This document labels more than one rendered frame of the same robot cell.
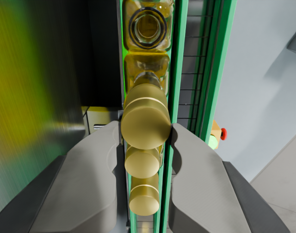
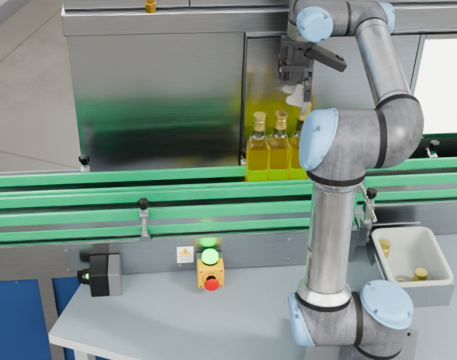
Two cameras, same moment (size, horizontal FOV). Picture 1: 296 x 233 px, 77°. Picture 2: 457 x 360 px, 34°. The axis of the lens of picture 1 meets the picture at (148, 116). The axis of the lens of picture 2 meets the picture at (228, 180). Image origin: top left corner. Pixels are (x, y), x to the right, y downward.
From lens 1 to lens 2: 1.94 m
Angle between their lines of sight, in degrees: 60
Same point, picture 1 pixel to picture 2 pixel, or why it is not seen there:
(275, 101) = (256, 338)
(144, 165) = (281, 113)
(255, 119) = (228, 328)
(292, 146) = not seen: outside the picture
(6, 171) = (275, 86)
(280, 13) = not seen: hidden behind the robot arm
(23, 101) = not seen: hidden behind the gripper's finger
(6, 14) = (317, 103)
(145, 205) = (260, 114)
